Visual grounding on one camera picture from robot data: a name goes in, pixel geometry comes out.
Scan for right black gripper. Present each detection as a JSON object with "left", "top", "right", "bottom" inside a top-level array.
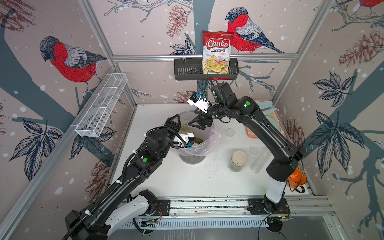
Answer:
[{"left": 186, "top": 101, "right": 228, "bottom": 132}]

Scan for short clear bean jar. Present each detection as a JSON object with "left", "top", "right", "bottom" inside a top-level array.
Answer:
[{"left": 179, "top": 119, "right": 195, "bottom": 135}]

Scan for clear jar lid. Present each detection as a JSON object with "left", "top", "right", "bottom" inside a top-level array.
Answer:
[
  {"left": 225, "top": 128, "right": 236, "bottom": 138},
  {"left": 249, "top": 147, "right": 260, "bottom": 156}
]

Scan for tall clear bean jar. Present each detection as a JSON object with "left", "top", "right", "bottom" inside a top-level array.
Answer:
[{"left": 250, "top": 147, "right": 272, "bottom": 174}]

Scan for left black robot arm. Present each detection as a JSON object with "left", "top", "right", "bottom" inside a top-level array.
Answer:
[{"left": 63, "top": 115, "right": 188, "bottom": 240}]

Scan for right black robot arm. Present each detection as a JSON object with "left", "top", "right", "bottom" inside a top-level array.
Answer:
[{"left": 188, "top": 82, "right": 303, "bottom": 214}]

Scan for mung beans in bin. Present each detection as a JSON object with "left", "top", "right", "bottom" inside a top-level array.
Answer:
[{"left": 194, "top": 137, "right": 204, "bottom": 145}]

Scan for mesh waste bin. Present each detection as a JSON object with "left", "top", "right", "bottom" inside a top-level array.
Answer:
[{"left": 177, "top": 111, "right": 220, "bottom": 165}]

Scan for beige lidded bean jar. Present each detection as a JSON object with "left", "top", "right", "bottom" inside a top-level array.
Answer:
[{"left": 230, "top": 151, "right": 248, "bottom": 173}]

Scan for teal folded cloth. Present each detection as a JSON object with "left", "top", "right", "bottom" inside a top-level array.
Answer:
[{"left": 257, "top": 101, "right": 276, "bottom": 116}]

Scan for teal plate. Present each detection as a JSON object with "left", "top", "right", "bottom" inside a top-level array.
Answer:
[{"left": 267, "top": 116, "right": 281, "bottom": 132}]

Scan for red Chuba chips bag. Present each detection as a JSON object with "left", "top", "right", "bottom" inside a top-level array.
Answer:
[{"left": 202, "top": 31, "right": 234, "bottom": 75}]

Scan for orange mug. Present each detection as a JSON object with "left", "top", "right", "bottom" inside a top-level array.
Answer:
[{"left": 287, "top": 168, "right": 307, "bottom": 194}]

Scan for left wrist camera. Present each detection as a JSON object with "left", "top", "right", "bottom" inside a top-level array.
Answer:
[{"left": 175, "top": 133, "right": 195, "bottom": 148}]

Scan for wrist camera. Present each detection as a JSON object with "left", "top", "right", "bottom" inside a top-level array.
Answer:
[
  {"left": 175, "top": 133, "right": 195, "bottom": 148},
  {"left": 187, "top": 92, "right": 210, "bottom": 114}
]

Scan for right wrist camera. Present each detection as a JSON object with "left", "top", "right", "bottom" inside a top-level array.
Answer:
[{"left": 187, "top": 92, "right": 210, "bottom": 114}]

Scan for black wall basket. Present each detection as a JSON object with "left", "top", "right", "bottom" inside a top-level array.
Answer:
[{"left": 174, "top": 58, "right": 239, "bottom": 81}]

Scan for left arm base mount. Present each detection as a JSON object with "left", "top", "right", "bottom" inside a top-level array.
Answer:
[{"left": 139, "top": 200, "right": 171, "bottom": 218}]

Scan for white wire mesh shelf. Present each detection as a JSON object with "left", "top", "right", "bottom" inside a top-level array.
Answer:
[{"left": 75, "top": 73, "right": 128, "bottom": 138}]

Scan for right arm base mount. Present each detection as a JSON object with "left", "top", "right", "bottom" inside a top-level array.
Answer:
[{"left": 247, "top": 198, "right": 291, "bottom": 215}]

